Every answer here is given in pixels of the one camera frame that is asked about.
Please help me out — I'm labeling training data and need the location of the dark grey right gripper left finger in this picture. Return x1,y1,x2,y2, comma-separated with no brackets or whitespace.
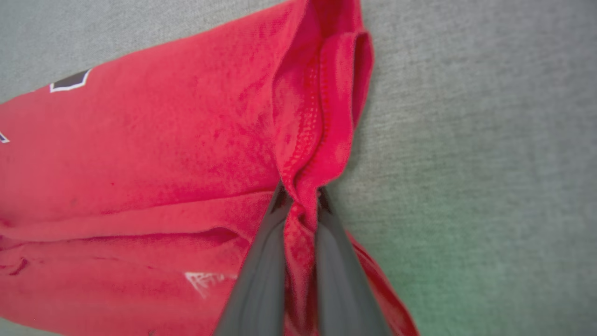
214,183,293,336

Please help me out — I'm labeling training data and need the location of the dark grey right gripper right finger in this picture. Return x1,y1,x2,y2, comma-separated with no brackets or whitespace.
313,187,391,336

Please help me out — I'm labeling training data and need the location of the red and white jersey shirt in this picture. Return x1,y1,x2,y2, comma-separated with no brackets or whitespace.
0,0,420,336

